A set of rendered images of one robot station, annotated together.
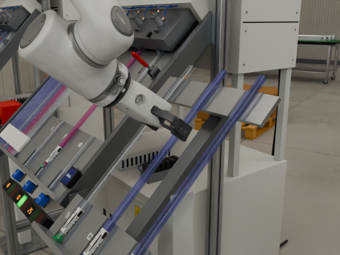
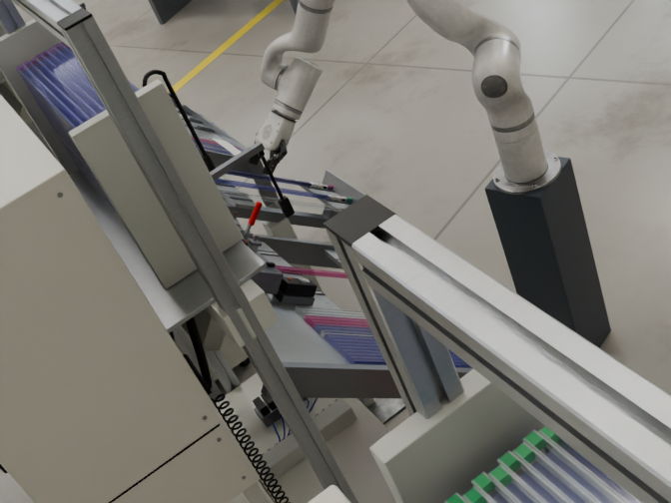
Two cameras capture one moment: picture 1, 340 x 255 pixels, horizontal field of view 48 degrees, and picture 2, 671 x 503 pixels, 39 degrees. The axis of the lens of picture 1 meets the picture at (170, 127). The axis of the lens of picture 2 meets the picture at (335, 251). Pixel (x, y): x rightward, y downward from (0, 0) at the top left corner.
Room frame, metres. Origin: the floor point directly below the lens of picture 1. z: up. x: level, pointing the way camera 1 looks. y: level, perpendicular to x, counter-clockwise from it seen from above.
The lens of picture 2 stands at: (2.88, 0.90, 2.28)
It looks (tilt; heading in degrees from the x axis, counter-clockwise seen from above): 36 degrees down; 200
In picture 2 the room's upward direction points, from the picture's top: 24 degrees counter-clockwise
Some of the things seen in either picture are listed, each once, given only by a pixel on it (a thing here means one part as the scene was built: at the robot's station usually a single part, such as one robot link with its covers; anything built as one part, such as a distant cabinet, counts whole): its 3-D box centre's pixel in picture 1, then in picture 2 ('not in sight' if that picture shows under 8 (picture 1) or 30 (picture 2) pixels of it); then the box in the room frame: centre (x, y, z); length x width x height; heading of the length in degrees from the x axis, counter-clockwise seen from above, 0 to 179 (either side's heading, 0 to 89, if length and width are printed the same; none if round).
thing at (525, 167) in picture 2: not in sight; (519, 147); (0.66, 0.69, 0.79); 0.19 x 0.19 x 0.18
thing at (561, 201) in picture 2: not in sight; (551, 263); (0.66, 0.69, 0.35); 0.18 x 0.18 x 0.70; 57
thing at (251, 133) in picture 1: (243, 108); not in sight; (4.31, -0.84, 0.19); 1.04 x 0.72 x 0.38; 148
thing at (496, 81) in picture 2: not in sight; (501, 88); (0.69, 0.69, 1.00); 0.19 x 0.12 x 0.24; 174
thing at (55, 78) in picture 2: not in sight; (115, 144); (1.44, 0.05, 1.52); 0.51 x 0.13 x 0.27; 37
